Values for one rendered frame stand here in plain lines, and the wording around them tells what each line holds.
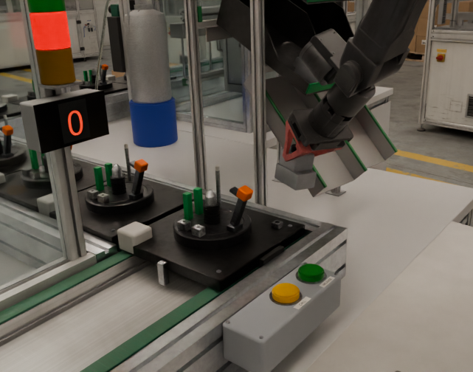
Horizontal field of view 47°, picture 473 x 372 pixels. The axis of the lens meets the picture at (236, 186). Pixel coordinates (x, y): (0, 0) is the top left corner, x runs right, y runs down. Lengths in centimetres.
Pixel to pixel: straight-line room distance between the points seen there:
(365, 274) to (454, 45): 409
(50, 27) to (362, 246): 73
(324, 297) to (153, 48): 118
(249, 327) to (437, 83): 453
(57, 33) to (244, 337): 49
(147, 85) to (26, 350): 116
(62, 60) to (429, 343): 69
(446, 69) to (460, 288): 412
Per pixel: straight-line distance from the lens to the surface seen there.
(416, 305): 100
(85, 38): 1069
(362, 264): 111
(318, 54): 86
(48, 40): 83
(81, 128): 86
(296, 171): 96
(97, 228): 104
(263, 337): 73
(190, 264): 88
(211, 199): 94
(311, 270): 85
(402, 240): 121
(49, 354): 83
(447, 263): 115
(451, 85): 510
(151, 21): 181
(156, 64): 183
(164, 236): 98
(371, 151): 128
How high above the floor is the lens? 140
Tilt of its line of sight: 21 degrees down
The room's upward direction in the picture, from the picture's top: 2 degrees counter-clockwise
